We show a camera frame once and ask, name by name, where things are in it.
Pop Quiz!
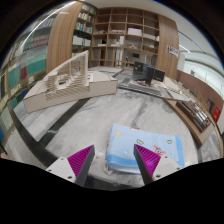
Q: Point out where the white wall poster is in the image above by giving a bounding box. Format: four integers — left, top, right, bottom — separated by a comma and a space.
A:
166, 44, 180, 58

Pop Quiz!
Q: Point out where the grey flat model base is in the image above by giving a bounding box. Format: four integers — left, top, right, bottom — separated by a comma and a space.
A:
118, 78, 168, 98

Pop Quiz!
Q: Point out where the beige architectural model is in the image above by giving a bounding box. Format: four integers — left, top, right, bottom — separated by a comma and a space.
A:
22, 49, 119, 114

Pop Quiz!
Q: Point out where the small white architectural model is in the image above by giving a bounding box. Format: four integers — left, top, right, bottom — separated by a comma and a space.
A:
161, 75, 183, 94

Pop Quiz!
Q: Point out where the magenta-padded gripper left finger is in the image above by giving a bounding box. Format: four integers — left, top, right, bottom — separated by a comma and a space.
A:
45, 144, 96, 188

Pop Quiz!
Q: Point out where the dark brown model on wooden board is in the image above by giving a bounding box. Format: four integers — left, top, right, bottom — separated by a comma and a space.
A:
163, 96, 216, 148

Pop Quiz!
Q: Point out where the dark bookshelf with books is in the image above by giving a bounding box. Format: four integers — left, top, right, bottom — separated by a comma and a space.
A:
71, 3, 98, 58

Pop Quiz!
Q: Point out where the wooden shelf unit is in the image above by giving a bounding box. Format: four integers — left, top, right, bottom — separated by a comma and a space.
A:
89, 7, 161, 71

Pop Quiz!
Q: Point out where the long bookshelf with teal books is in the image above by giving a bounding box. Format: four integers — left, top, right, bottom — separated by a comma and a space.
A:
0, 16, 56, 111

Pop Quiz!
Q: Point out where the light blue printed towel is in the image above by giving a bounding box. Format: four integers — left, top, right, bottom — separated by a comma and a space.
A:
104, 123, 186, 176

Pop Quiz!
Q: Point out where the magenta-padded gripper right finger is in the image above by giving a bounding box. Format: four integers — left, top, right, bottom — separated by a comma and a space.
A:
133, 144, 183, 186

